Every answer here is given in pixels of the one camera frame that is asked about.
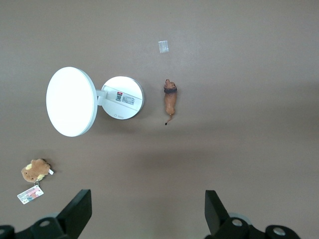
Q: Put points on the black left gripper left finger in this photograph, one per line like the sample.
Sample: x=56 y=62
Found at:
x=69 y=219

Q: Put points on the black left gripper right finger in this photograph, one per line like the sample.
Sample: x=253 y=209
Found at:
x=219 y=221

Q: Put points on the brown lion figurine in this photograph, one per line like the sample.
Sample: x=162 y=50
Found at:
x=170 y=99

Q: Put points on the brown table cover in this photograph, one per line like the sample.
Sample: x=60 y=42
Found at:
x=236 y=112

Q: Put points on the white round desk lamp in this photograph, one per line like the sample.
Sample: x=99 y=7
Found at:
x=69 y=102

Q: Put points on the clear tape piece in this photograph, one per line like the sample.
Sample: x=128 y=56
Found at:
x=163 y=46

